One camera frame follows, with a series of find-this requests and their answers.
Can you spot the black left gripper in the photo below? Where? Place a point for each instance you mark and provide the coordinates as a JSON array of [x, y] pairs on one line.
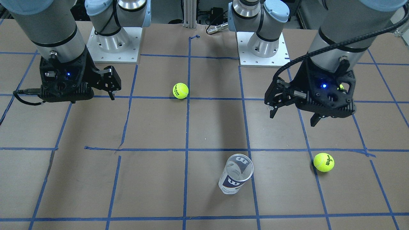
[[300, 82]]

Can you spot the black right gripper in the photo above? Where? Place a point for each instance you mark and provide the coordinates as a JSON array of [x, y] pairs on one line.
[[91, 72]]

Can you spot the clear tennis ball can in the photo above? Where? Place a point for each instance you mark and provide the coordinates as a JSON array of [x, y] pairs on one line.
[[238, 170]]

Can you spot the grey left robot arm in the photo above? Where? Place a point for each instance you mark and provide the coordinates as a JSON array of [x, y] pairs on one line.
[[348, 30]]

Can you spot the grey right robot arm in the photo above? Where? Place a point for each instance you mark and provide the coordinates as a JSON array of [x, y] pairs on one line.
[[51, 27]]

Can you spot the Wilson tennis ball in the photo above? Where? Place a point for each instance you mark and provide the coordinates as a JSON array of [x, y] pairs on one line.
[[323, 162]]

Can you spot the HEAD tennis ball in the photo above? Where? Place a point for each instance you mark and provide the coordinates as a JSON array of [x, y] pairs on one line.
[[180, 90]]

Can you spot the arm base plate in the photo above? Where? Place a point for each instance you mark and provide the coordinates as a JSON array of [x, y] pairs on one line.
[[255, 52], [123, 47]]

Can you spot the aluminium frame post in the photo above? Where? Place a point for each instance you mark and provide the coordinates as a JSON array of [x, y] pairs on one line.
[[189, 14]]

